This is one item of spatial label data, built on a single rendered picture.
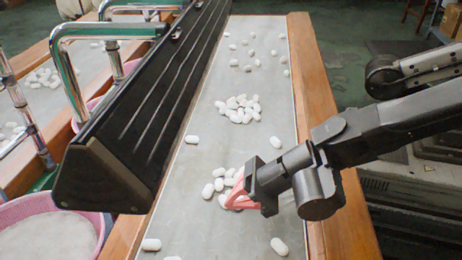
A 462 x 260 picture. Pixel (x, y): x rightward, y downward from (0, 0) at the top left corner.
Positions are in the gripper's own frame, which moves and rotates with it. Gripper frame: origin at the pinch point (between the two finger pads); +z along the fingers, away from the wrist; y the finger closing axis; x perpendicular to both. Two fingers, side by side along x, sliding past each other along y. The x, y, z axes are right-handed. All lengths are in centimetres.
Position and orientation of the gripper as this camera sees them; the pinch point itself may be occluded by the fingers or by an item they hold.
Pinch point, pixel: (229, 204)
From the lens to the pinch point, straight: 62.7
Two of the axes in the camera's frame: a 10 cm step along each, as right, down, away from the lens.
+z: -7.3, 5.2, 4.5
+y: -0.9, 5.7, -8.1
